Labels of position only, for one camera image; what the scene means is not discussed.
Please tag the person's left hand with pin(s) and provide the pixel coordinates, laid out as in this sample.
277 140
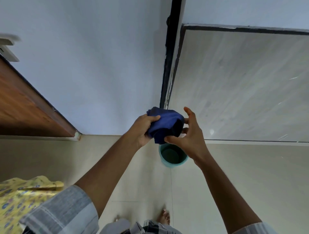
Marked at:
139 130

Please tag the person's right hand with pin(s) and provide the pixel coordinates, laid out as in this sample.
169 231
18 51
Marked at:
193 142

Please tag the person's right thumb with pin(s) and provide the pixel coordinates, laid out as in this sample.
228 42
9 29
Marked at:
174 139

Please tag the person's left thumb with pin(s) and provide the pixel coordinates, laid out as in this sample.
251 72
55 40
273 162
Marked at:
152 118

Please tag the blue cloth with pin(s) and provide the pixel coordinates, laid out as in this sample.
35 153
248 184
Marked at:
166 123

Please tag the person's right forearm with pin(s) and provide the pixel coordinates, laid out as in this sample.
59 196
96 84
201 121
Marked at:
224 192

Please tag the person's left forearm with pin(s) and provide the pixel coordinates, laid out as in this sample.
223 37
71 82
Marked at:
108 168

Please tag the teal plastic bucket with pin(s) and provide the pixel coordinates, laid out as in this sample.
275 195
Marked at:
172 156

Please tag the person's right foot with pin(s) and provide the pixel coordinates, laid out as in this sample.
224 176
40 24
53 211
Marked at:
164 217

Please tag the person's foot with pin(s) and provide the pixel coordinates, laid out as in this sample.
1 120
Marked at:
117 218
164 217

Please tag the grey panel door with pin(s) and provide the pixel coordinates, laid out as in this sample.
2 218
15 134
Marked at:
241 84

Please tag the checked lower garment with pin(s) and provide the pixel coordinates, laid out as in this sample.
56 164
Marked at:
149 227

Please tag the person's left foot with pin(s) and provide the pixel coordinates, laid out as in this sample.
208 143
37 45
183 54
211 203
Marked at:
117 218

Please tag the brown wooden door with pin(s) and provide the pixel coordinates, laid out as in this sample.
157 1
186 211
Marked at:
26 108

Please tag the grey striped shirt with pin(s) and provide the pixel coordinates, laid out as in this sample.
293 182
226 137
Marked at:
62 212

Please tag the yellow floral cloth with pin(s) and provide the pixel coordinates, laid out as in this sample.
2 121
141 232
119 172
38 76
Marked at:
17 200

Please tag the black door frame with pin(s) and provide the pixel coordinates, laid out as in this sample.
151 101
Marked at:
171 53

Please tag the white wall fixture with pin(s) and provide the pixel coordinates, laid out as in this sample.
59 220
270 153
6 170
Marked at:
8 47

